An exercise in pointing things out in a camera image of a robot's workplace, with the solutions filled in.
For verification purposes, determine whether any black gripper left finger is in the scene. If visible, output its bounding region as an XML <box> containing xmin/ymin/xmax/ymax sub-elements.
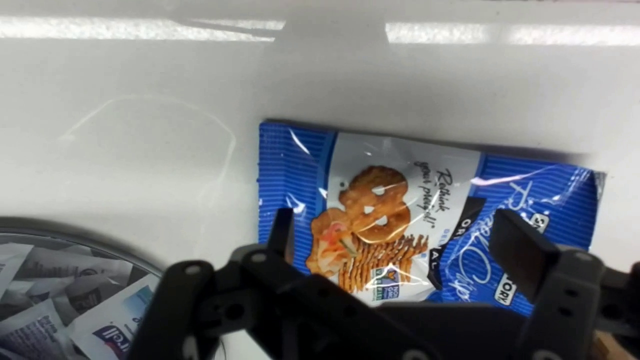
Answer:
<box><xmin>122</xmin><ymin>206</ymin><xmax>376</xmax><ymax>360</ymax></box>

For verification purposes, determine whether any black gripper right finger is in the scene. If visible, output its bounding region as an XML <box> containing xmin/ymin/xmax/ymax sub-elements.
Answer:
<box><xmin>489</xmin><ymin>206</ymin><xmax>640</xmax><ymax>360</ymax></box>

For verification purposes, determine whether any blue and white snack packet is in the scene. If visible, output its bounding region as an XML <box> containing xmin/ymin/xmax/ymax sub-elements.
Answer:
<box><xmin>256</xmin><ymin>118</ymin><xmax>608</xmax><ymax>319</ymax></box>

